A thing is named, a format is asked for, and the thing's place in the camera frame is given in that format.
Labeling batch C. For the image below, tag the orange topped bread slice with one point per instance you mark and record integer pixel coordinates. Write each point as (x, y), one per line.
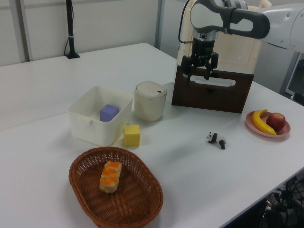
(110, 177)

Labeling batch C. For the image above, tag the dark brown wooden drawer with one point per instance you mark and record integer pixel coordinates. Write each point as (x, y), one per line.
(211, 92)

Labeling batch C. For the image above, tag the yellow toy banana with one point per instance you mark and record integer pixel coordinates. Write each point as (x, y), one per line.
(260, 122)

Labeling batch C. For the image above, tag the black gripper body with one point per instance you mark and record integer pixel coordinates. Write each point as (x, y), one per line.
(202, 48)

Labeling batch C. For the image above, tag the toy panda figurine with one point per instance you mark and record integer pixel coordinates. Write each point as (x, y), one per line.
(216, 139)

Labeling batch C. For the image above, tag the red toy apple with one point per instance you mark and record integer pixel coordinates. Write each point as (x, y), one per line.
(276, 121)

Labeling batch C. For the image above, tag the white plastic storage bin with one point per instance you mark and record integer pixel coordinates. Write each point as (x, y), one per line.
(99, 116)

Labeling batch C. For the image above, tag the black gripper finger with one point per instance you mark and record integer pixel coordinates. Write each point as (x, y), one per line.
(187, 71)
(208, 70)

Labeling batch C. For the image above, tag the black camera stand pole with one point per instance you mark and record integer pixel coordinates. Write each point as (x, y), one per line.
(70, 28)

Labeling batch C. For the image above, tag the purple foam cube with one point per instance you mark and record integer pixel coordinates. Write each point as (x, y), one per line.
(108, 112)

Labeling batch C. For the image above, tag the cream mini trash can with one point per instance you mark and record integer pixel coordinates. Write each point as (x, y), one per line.
(149, 101)

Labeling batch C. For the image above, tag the brown wicker basket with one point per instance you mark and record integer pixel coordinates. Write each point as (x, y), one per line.
(118, 190)

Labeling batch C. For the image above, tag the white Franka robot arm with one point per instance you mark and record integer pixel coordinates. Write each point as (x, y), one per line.
(280, 22)

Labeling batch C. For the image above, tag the yellow foam cube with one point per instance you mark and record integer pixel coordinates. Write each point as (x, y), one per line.
(131, 135)

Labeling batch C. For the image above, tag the pink plastic plate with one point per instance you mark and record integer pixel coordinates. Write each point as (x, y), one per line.
(282, 133)

